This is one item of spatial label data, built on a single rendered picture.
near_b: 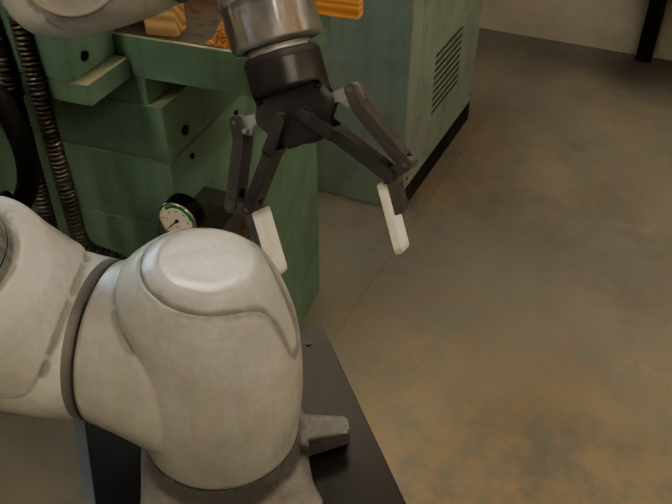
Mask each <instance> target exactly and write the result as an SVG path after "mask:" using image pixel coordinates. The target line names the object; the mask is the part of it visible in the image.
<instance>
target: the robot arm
mask: <svg viewBox="0 0 672 504"><path fill-rule="evenodd" d="M0 1H1V3H2V5H3V7H4V8H5V10H6V11H7V13H8V14H9V15H10V16H11V18H12V19H13V20H15V21H16V22H17V23H18V24H19V25H20V26H21V27H23V28H24V29H26V30H27V31H29V32H31V33H33V34H37V35H40V36H45V37H51V38H81V37H86V36H91V35H95V34H99V33H103V32H107V31H110V30H114V29H118V28H121V27H124V26H128V25H131V24H134V23H137V22H140V21H142V20H145V19H148V18H151V17H153V16H156V15H158V14H160V13H162V12H164V11H166V10H167V9H169V8H172V7H174V6H177V5H179V4H182V3H185V2H188V1H192V0H0ZM217 3H218V10H219V13H220V14H221V17H222V20H223V23H224V27H225V30H226V34H227V37H228V41H229V44H230V48H231V51H232V54H233V55H234V56H235V57H248V60H247V61H246V62H245V65H244V70H245V73H246V77H247V80H248V83H249V87H250V90H251V94H252V97H253V99H254V101H255V103H256V114H252V115H247V114H241V115H237V116H233V117H231V118H230V120H229V124H230V130H231V135H232V148H231V156H230V164H229V171H228V179H227V187H226V195H225V203H224V208H225V210H226V211H227V212H228V213H232V212H236V213H241V214H243V215H244V216H245V217H246V220H247V223H248V227H249V230H250V234H251V237H252V240H253V242H252V241H251V240H249V239H247V238H245V237H243V236H240V235H238V234H235V233H232V232H229V231H225V230H221V229H216V228H186V229H180V230H175V231H172V232H168V233H165V234H163V235H161V236H158V237H157V238H155V239H153V240H151V241H149V242H148V243H146V244H145V245H143V246H142V247H140V248H139V249H137V250H136V251H135V252H134V253H133V254H132V255H131V256H130V257H129V258H128V259H124V260H122V259H117V258H112V257H107V256H103V255H99V254H96V253H92V252H88V251H85V249H84V247H83V246H82V245H81V244H79V243H78V242H76V241H74V240H73V239H71V238H70V237H68V236H67V235H65V234H64V233H62V232H61V231H59V230H58V229H56V228H55V227H53V226H52V225H50V224H49V223H48V222H46V221H45V220H44V219H42V218H41V217H40V216H38V215H37V214H36V213H35V212H34V211H32V210H31V209H30V208H29V207H27V206H26V205H24V204H22V203H21V202H19V201H16V200H14V199H11V198H8V197H5V196H0V411H2V412H8V413H14V414H20V415H26V416H34V417H42V418H49V419H63V420H75V421H81V422H88V423H91V424H94V425H96V426H98V427H100V428H102V429H105V430H107V431H109V432H111V433H113V434H115V435H117V436H120V437H122V438H124V439H126V440H128V441H130V442H132V443H133V444H135V445H137V446H139V447H141V501H140V504H323V499H322V496H321V494H320V493H319V491H318V489H317V487H316V486H315V483H314V481H313V479H312V474H311V469H310V464H309V456H312V455H315V454H318V453H321V452H325V451H328V450H331V449H334V448H337V447H340V446H343V445H346V444H348V443H349V442H350V434H348V431H347V430H348V429H349V423H348V419H347V418H345V417H344V416H331V415H312V414H304V413H303V409H302V408H301V402H302V390H303V357H302V344H301V336H300V328H299V323H298V319H297V315H296V311H295V308H294V304H293V301H292V299H291V296H290V293H289V291H288V289H287V286H286V284H285V282H284V280H283V278H282V277H281V274H282V273H283V272H285V271H286V270H287V269H288V268H287V264H286V261H285V257H284V254H283V250H282V247H281V244H280V240H279V237H278V233H277V230H276V226H275V223H274V220H273V216H272V213H271V209H270V207H269V206H266V207H264V206H262V205H263V202H264V200H265V198H266V195H267V193H268V190H269V188H270V185H271V183H272V180H273V178H274V175H275V173H276V170H277V168H278V165H279V163H280V160H281V158H282V155H283V154H284V153H285V151H286V149H287V148H288V149H292V148H295V147H298V146H301V145H303V144H311V143H315V142H318V141H321V140H323V139H324V138H325V139H327V140H328V141H330V142H333V143H335V144H336V145H337V146H339V147H340V148H341V149H343V150H344V151H345V152H347V153H348V154H349V155H351V156H352V157H353V158H355V159H356V160H357V161H359V162H360V163H361V164H363V165H364V166H365V167H367V168H368V169H369V170H370V171H372V172H373V173H374V174H376V175H377V176H378V177H380V178H381V179H382V180H383V181H382V182H380V183H378V185H377V188H378V192H379V196H380V200H381V204H382V207H383V211H384V215H385V219H386V223H387V226H388V230H389V234H390V238H391V242H392V245H393V249H394V253H395V254H396V255H398V254H402V253H403V252H404V251H405V250H406V249H407V248H408V247H409V241H408V237H407V234H406V230H405V226H404V222H403V218H402V214H404V213H406V212H407V211H408V207H409V204H408V200H407V196H406V192H405V188H404V184H403V176H404V174H405V173H407V172H408V171H409V170H411V169H412V168H414V167H415V166H416V165H417V163H418V160H417V158H416V157H415V155H414V154H413V153H412V152H411V151H410V149H409V148H408V147H407V146H406V145H405V143H404V142H403V141H402V140H401V139H400V137H399V136H398V135H397V134H396V133H395V131H394V130H393V129H392V128H391V127H390V125H389V124H388V123H387V122H386V121H385V119H384V118H383V117H382V116H381V115H380V113H379V112H378V111H377V110H376V109H375V107H374V106H373V105H372V104H371V103H370V101H369V98H368V96H367V93H366V90H365V88H364V85H363V83H361V82H359V81H357V82H351V83H347V84H346V85H345V86H344V87H343V88H341V89H339V90H336V91H334V90H333V89H332V88H331V86H330V85H329V81H328V76H327V72H326V68H325V64H324V61H323V57H322V53H321V50H320V46H319V45H317V43H316V42H312V40H311V39H312V38H314V37H316V36H318V35H320V34H321V32H322V25H321V21H320V17H319V14H318V10H317V6H316V2H315V0H217ZM338 102H341V103H342V104H343V105H344V107H346V108H347V109H350V108H351V110H352V111H353V113H354V114H355V116H356V117H357V118H358V119H359V121H360V122H361V123H362V124H363V125H364V127H365V128H366V129H367V130H368V131H369V133H370V134H371V135H372V136H373V137H374V139H375V140H376V141H377V142H378V143H379V145H380V146H381V147H382V148H383V149H384V151H385V152H386V153H387V154H388V155H389V157H390V158H391V159H392V160H393V161H394V163H395V164H394V163H393V162H391V161H390V160H389V159H387V158H386V157H385V156H383V155H382V154H381V153H379V152H378V151H377V150H375V149H374V148H373V147H371V146H370V145H369V144H367V143H366V142H365V141H363V140H362V139H361V138H359V137H358V136H357V135H355V134H354V133H353V132H351V131H350V130H349V129H348V127H347V126H346V125H345V124H343V123H342V122H341V121H339V120H338V119H337V118H335V117H334V115H335V112H336V109H337V106H338ZM257 126H259V127H260V128H261V129H263V130H264V131H265V132H266V133H267V134H268V135H267V138H266V140H265V143H264V145H263V148H262V155H261V158H260V161H259V163H258V166H257V168H256V171H255V173H254V176H253V179H252V181H251V184H250V186H249V189H248V191H247V186H248V179H249V172H250V164H251V157H252V150H253V141H254V137H253V135H254V134H255V133H256V130H257ZM258 244H261V247H262V249H261V248H260V247H259V246H258Z"/></svg>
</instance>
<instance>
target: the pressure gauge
mask: <svg viewBox="0 0 672 504"><path fill-rule="evenodd" d="M157 217H158V221H159V223H160V225H161V227H162V228H163V229H164V230H165V231H166V232H167V233H168V232H172V231H175V230H180V229H186V228H200V227H201V226H202V225H203V223H204V221H205V214H204V211H203V209H202V207H201V205H200V204H199V203H198V202H197V201H196V200H195V199H194V198H192V197H191V196H189V195H186V194H182V193H176V194H173V195H171V196H170V197H169V198H168V199H167V200H166V201H165V202H164V203H163V204H162V205H161V206H160V207H159V208H158V211H157ZM176 219H177V220H178V221H179V222H178V223H175V224H174V225H173V226H171V225H172V224H173V223H174V222H175V220H176ZM170 226H171V227H170ZM169 227H170V228H169ZM168 228H169V229H168Z"/></svg>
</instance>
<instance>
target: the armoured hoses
mask: <svg viewBox="0 0 672 504"><path fill-rule="evenodd" d="M5 12H6V15H7V18H8V20H9V24H10V25H11V26H10V29H11V30H13V31H12V34H13V35H14V37H13V39H14V40H15V41H16V42H15V45H16V46H17V48H16V50H17V51H19V52H18V55H19V56H20V58H19V60H20V61H22V62H21V64H20V65H21V66H23V68H22V70H23V71H24V74H23V75H24V76H26V77H25V80H26V81H27V83H26V85H27V86H29V87H28V90H29V91H30V92H29V95H30V96H31V98H30V99H31V100H32V105H34V107H33V109H34V110H35V114H36V115H37V116H36V119H37V120H38V121H37V123H38V124H39V128H40V133H42V135H41V137H42V138H43V140H42V141H43V142H44V146H45V147H46V148H45V151H47V153H46V155H47V156H48V158H47V159H48V160H49V164H50V168H51V169H52V170H51V172H52V173H53V175H52V176H53V177H54V181H55V185H56V186H57V187H56V189H57V190H58V192H57V193H58V194H59V196H58V197H59V198H60V202H61V206H62V210H63V214H64V215H65V216H64V218H65V219H66V220H65V222H66V223H67V225H66V226H67V227H68V230H69V234H70V238H71V239H73V240H74V241H76V242H78V243H79V244H81V245H82V246H83V247H84V249H85V251H88V252H92V253H96V254H99V255H103V256H107V257H112V258H117V259H122V260H124V259H128V258H129V257H128V258H127V256H126V255H125V256H123V255H122V254H118V252H115V253H114V251H113V250H111V251H110V249H106V248H105V247H101V246H100V245H98V246H97V244H94V242H92V240H90V238H89V237H88V235H87V232H86V228H85V224H84V220H83V216H82V212H80V211H81V209H80V208H79V207H80V205H79V204H78V203H79V201H78V200H77V198H78V197H77V196H76V194H77V193H76V192H75V188H74V184H73V180H72V179H71V178H72V175H70V174H71V171H69V169H70V167H69V166H68V164H69V163H68V162H67V158H66V154H65V153H64V152H65V150H64V149H63V147H64V145H63V144H62V142H63V141H62V140H61V136H60V132H59V131H58V130H59V127H58V126H57V124H58V123H57V122H56V119H57V118H55V117H54V116H55V113H54V112H53V111H54V109H53V108H52V106H53V104H52V103H51V99H50V98H49V97H50V94H48V92H49V90H48V89H47V86H48V85H47V84H45V83H46V80H45V79H44V77H45V75H44V74H43V70H42V69H41V68H42V65H41V64H40V62H41V61H40V60H39V59H38V58H39V55H38V54H37V53H38V51H37V50H36V45H35V44H34V43H35V41H34V40H33V39H32V38H33V35H32V34H31V32H29V31H27V30H26V29H24V28H23V27H21V26H20V25H19V24H18V23H17V22H16V21H15V20H13V19H12V18H11V16H10V15H9V14H8V13H7V11H6V10H5ZM1 17H2V16H1V13H0V81H1V82H0V83H1V85H2V86H3V87H4V88H5V90H6V91H7V92H8V93H9V95H10V96H11V98H12V99H13V101H14V102H15V104H16V105H17V107H18V108H19V110H20V112H21V113H22V115H23V117H24V119H25V121H26V123H27V125H28V127H29V129H30V132H31V134H32V137H33V139H34V135H33V130H31V129H32V126H31V125H30V124H31V122H30V121H29V119H30V118H29V117H28V114H29V113H28V112H27V108H26V107H25V106H26V103H24V101H25V99H24V98H23V96H24V95H23V94H22V89H21V88H20V87H21V85H20V84H19V82H20V80H19V79H18V75H17V74H16V73H17V70H16V69H15V68H16V66H15V65H14V62H15V61H14V60H13V59H12V58H13V56H12V55H11V53H12V51H11V50H10V46H9V45H8V43H9V41H8V40H7V36H6V35H5V33H6V31H5V30H4V25H2V23H3V21H2V20H1ZM35 141H36V140H35V139H34V142H35ZM37 153H38V152H37ZM38 157H39V153H38ZM39 164H40V185H39V191H38V195H37V198H36V200H35V202H34V204H35V206H34V207H35V208H36V212H37V215H38V216H40V217H41V218H42V219H44V220H45V221H46V222H48V223H49V224H50V225H52V226H53V227H55V228H56V229H58V230H59V231H60V229H59V228H58V227H59V226H58V225H57V223H58V222H57V221H56V219H57V218H56V217H55V215H56V214H54V210H53V206H52V202H51V198H50V194H49V190H48V186H47V182H46V181H45V180H46V178H45V177H44V176H45V174H44V173H43V171H44V170H43V169H42V167H43V166H42V165H41V161H40V157H39Z"/></svg>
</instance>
